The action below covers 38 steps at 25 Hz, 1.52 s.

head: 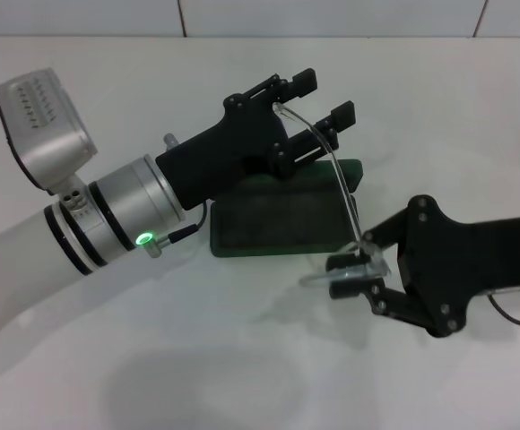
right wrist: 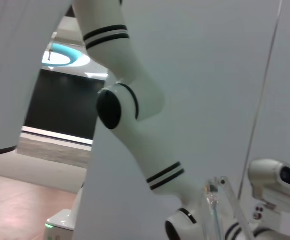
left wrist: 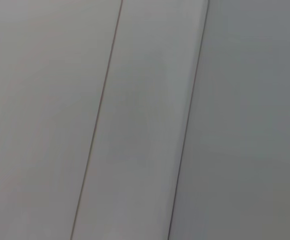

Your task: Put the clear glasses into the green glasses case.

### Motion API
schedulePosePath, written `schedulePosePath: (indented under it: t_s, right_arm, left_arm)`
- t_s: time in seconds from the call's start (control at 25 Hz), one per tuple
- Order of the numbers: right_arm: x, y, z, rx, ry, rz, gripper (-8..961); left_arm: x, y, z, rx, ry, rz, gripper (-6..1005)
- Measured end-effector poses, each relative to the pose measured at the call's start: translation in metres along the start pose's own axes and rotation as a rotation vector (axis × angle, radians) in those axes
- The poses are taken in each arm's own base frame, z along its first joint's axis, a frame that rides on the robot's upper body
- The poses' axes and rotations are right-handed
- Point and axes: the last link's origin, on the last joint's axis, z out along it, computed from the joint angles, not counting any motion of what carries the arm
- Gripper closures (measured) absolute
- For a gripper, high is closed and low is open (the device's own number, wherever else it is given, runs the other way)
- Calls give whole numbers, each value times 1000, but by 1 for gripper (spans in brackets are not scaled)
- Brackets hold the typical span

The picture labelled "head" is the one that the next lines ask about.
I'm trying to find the left arm cable with plug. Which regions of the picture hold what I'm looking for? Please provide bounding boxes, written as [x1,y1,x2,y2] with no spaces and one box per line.
[145,201,208,260]

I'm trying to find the green glasses case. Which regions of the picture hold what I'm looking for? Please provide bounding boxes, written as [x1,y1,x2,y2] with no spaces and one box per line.
[209,157,365,260]

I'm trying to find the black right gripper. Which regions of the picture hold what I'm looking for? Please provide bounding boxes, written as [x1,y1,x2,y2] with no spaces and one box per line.
[327,194,520,338]

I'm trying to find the clear white glasses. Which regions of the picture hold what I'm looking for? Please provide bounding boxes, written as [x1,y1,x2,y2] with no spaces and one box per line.
[272,100,394,290]

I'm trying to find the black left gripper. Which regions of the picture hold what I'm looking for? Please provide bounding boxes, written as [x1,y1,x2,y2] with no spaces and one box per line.
[155,68,358,211]

